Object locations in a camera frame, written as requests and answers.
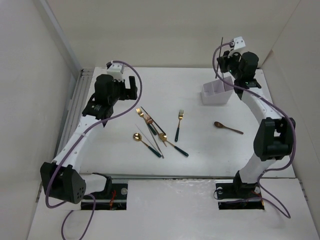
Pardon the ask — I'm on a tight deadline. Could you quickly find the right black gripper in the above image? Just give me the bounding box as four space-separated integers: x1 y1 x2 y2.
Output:
216 49 242 80

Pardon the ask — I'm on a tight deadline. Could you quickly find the black chopstick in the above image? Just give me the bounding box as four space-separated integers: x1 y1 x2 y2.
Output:
140 106 167 135
214 36 224 79

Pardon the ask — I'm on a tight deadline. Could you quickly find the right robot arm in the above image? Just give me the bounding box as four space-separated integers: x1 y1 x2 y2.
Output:
216 51 296 200

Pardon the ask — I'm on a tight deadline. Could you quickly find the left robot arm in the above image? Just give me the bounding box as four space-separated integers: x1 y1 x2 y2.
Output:
40 73 142 208

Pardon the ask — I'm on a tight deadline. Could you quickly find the lilac utensil container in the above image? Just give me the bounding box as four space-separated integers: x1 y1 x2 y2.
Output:
201 76 234 106

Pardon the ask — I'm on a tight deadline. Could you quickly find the rose gold fork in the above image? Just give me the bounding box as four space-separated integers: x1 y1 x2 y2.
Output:
146 114 167 147

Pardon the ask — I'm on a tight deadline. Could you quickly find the brown wooden spoon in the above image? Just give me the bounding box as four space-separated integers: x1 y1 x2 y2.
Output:
213 121 244 135

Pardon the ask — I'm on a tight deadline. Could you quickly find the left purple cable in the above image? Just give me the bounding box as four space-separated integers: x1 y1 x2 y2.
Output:
44 59 143 238

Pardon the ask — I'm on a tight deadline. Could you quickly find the purple cable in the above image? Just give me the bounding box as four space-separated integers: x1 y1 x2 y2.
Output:
44 59 143 238
212 41 298 220

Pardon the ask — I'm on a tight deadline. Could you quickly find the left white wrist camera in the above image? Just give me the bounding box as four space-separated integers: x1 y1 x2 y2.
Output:
106 61 124 81

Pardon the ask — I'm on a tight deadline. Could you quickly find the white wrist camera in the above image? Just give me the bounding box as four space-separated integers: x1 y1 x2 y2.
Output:
106 61 124 81
230 36 246 51

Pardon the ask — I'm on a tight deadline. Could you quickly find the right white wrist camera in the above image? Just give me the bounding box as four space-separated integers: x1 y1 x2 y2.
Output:
230 36 246 51

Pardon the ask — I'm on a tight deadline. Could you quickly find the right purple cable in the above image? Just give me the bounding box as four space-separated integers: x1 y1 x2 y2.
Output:
212 41 298 220

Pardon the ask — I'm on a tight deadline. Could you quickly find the aluminium frame rail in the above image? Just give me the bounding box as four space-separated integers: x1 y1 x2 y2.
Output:
53 68 94 162

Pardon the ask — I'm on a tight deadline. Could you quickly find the gold fork dark green handle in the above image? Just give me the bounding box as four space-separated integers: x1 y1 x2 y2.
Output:
174 109 184 142

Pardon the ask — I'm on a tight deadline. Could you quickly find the small gold spoon green handle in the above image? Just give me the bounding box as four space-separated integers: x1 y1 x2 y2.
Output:
159 133 189 157

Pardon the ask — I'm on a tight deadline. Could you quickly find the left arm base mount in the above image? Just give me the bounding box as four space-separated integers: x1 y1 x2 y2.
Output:
80 173 128 211

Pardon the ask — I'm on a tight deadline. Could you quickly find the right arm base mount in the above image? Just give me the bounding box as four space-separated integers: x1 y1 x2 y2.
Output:
214 182 265 210

